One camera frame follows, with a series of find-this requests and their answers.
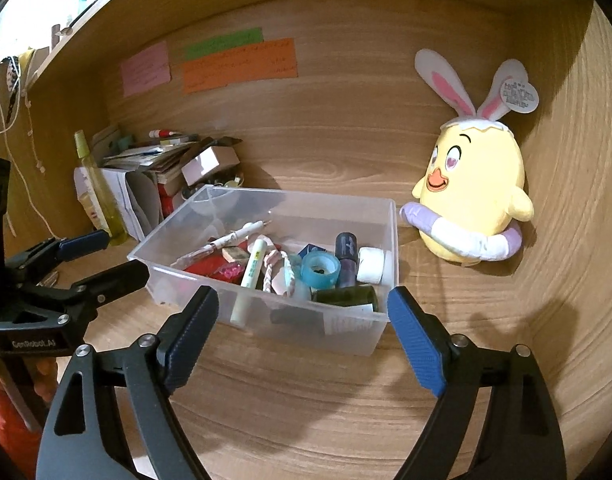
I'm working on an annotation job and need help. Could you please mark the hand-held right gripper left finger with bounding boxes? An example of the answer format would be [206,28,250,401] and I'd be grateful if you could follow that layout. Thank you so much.
[36,285,221,480]

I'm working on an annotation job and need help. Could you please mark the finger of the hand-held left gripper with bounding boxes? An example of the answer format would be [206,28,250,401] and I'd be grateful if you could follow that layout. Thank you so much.
[53,259,151,313]
[3,229,111,286]

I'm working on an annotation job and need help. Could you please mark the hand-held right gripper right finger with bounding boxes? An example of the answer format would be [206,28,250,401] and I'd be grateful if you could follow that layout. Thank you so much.
[387,286,569,480]

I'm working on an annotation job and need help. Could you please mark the red packet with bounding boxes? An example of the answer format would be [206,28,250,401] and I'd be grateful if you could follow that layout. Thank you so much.
[183,240,249,286]

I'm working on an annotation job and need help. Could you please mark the dark green spray bottle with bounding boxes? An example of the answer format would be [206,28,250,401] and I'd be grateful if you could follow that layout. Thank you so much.
[271,284,379,336]

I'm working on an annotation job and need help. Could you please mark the white tape roll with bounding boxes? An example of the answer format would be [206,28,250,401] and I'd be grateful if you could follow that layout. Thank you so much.
[356,246,387,285]

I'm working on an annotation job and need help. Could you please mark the white green lip balm tube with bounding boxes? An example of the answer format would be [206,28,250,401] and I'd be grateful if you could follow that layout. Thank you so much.
[230,239,267,327]

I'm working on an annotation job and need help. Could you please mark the pink braided rope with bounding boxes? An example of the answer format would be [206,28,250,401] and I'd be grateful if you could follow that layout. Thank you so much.
[262,249,299,296]

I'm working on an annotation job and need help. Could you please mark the purple bottle with dark cap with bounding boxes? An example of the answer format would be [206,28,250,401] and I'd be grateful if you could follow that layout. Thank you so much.
[334,232,359,288]

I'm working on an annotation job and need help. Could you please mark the white craft pen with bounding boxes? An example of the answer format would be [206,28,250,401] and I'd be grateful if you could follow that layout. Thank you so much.
[211,219,273,247]

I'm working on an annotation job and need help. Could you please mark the teal tape roll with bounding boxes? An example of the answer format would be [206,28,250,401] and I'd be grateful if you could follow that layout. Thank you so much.
[301,251,343,288]

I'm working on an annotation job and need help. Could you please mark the small blue box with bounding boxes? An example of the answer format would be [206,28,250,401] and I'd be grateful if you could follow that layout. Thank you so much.
[297,243,331,261]

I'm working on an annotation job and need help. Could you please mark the clear plastic storage box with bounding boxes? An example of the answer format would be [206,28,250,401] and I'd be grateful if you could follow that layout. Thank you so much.
[127,185,401,358]

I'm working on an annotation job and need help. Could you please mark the person's left hand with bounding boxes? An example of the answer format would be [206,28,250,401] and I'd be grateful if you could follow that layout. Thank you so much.
[33,358,57,403]

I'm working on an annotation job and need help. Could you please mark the cream hand cream tube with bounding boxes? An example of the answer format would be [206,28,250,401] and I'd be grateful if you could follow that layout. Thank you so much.
[80,191,106,231]

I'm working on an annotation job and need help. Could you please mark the yellow green spray bottle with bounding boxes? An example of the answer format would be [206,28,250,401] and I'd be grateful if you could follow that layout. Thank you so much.
[73,130,129,246]

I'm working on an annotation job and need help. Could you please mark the folded white paper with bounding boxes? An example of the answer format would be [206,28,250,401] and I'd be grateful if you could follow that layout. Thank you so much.
[73,166,161,242]

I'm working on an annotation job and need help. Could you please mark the stack of books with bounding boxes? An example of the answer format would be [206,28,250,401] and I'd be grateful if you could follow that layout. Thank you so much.
[91,124,211,221]

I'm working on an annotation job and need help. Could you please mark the white bowl of coins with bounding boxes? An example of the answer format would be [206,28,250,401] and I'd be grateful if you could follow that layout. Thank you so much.
[183,175,247,201]

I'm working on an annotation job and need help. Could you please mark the small white cardboard box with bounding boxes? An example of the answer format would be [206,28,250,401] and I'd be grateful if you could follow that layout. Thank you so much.
[181,146,241,187]

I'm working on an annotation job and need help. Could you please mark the yellow chick plush toy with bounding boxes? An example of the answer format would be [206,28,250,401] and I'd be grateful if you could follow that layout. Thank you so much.
[398,49,541,267]

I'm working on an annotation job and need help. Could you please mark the pink paper note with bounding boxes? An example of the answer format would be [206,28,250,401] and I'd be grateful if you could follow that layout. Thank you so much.
[120,41,173,98]

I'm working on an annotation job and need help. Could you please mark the orange paper note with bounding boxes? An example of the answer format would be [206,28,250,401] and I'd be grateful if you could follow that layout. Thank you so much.
[181,37,299,95]

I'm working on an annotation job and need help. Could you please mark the green paper note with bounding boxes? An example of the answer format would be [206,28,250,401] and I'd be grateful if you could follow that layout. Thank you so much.
[182,27,264,60]

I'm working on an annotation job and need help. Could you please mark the white hanging cords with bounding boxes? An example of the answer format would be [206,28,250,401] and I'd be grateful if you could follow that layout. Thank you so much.
[0,55,57,241]

